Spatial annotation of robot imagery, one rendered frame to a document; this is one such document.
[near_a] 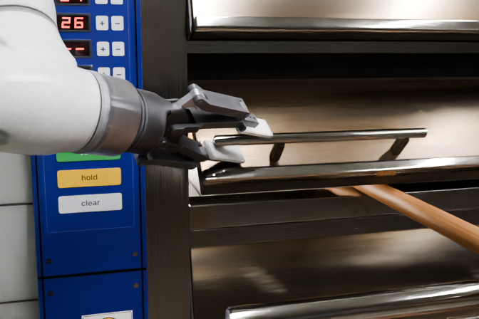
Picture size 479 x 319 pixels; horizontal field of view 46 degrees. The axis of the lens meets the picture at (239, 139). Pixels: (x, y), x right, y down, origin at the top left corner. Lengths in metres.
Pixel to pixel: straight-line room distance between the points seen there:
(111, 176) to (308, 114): 0.32
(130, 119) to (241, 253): 0.44
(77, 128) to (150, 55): 0.32
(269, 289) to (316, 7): 0.47
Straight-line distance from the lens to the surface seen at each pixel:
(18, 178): 0.89
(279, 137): 0.81
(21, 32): 0.59
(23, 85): 0.55
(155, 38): 0.87
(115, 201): 0.87
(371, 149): 0.92
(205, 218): 0.92
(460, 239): 0.77
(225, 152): 0.80
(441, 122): 1.02
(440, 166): 0.93
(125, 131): 0.61
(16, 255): 0.93
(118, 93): 0.61
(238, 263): 0.98
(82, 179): 0.86
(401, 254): 1.09
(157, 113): 0.65
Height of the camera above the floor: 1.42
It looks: 9 degrees down
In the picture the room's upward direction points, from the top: straight up
